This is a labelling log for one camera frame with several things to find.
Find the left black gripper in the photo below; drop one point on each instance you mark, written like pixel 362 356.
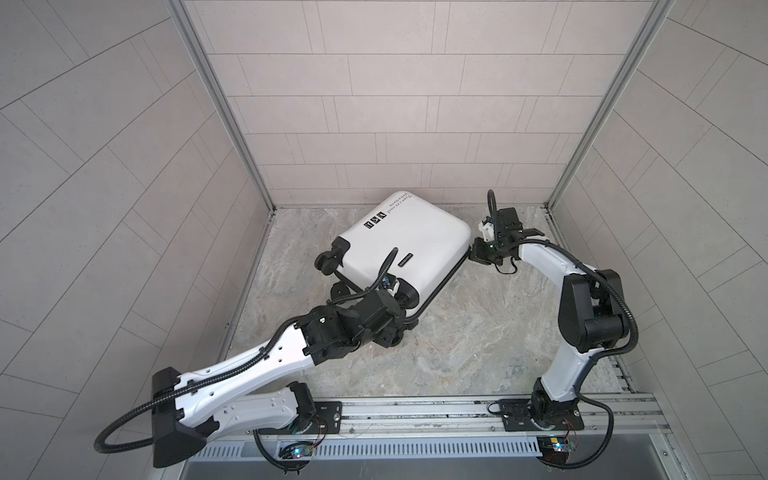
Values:
pixel 390 326

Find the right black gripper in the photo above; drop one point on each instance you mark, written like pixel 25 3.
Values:
pixel 478 252

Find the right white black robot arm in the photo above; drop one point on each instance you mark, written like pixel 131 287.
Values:
pixel 594 321

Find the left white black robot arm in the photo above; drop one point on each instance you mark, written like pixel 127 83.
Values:
pixel 188 408

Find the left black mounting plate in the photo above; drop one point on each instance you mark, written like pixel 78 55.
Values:
pixel 326 420

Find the black mounting plate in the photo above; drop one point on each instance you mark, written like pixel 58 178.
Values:
pixel 326 420
pixel 538 415

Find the left green circuit board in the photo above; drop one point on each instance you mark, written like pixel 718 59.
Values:
pixel 297 451

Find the green circuit board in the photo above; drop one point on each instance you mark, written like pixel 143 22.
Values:
pixel 556 449
pixel 297 451

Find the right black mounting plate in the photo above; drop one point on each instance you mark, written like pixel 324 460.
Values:
pixel 538 415

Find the right green circuit board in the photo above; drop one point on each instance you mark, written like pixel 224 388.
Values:
pixel 556 449

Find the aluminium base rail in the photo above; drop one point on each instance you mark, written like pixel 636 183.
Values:
pixel 450 437

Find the right aluminium corner post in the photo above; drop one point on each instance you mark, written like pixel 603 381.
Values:
pixel 642 41

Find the aluminium corner post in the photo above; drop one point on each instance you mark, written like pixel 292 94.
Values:
pixel 183 22
pixel 642 41

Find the left aluminium corner post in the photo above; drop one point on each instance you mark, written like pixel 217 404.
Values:
pixel 183 22

